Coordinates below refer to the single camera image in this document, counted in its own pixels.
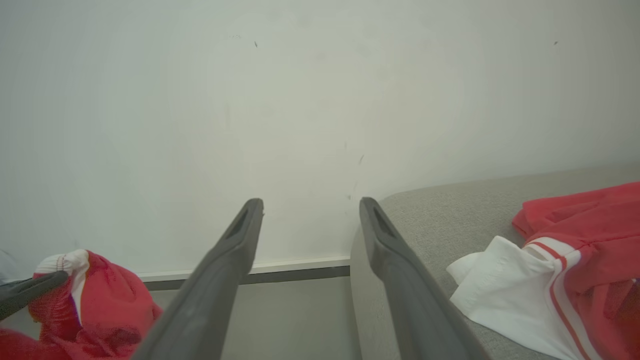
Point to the white and dark baseboard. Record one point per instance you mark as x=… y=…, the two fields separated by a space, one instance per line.
x=295 y=270

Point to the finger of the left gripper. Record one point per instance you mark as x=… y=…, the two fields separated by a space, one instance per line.
x=25 y=294

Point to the red garment with white cuff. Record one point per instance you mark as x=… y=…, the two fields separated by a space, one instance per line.
x=110 y=305

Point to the red and white striped garment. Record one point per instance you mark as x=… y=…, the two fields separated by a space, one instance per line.
x=590 y=250

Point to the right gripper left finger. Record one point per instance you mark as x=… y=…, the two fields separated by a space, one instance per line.
x=210 y=290

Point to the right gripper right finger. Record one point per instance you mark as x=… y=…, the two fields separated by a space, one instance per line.
x=415 y=300

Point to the grey fabric sofa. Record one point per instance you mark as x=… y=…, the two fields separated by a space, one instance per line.
x=440 y=220

